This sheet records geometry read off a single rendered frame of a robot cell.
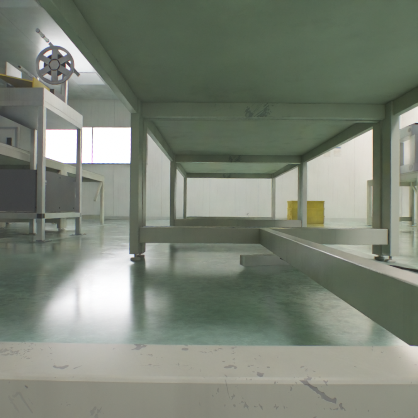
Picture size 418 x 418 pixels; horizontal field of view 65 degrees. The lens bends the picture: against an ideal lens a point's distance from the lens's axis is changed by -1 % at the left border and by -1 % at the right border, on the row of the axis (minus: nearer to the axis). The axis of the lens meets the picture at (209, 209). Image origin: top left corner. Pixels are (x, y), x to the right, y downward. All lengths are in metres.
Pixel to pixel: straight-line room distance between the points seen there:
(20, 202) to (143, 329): 2.11
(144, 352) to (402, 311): 0.32
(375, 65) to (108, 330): 1.14
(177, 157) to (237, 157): 0.53
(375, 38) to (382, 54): 0.12
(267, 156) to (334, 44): 1.96
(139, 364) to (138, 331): 0.48
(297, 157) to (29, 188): 2.17
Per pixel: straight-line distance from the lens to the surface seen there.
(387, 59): 1.30
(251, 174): 4.39
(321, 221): 6.34
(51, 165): 3.78
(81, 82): 7.54
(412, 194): 6.29
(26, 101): 2.72
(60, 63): 3.27
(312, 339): 0.65
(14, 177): 2.72
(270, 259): 1.42
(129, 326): 0.70
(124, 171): 7.91
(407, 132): 5.37
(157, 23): 1.01
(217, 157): 2.96
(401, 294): 0.44
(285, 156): 3.03
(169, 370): 0.18
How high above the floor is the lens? 0.23
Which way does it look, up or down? level
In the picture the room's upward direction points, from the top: straight up
